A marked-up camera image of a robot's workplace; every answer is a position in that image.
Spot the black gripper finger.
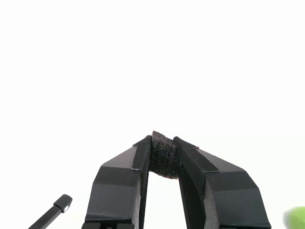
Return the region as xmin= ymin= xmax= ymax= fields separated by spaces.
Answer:
xmin=80 ymin=135 xmax=153 ymax=229
xmin=172 ymin=136 xmax=272 ymax=229

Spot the green ball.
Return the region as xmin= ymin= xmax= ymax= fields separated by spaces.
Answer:
xmin=282 ymin=206 xmax=305 ymax=228

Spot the small black box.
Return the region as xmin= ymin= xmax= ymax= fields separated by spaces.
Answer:
xmin=148 ymin=130 xmax=180 ymax=180

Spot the black bar with silver screw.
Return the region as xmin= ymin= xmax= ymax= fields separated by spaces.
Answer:
xmin=28 ymin=194 xmax=73 ymax=229

